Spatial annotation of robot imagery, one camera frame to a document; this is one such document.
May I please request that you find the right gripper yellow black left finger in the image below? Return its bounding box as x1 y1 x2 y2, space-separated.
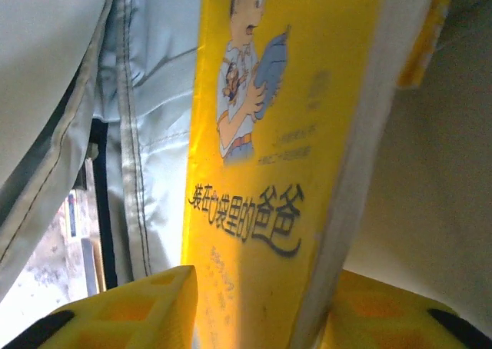
0 264 199 349

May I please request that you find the navy blue student backpack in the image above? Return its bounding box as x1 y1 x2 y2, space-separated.
0 0 492 349

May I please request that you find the yellow paperback book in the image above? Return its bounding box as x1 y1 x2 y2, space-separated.
180 0 457 349

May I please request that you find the right gripper yellow black right finger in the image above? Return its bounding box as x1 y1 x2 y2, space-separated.
322 270 492 349

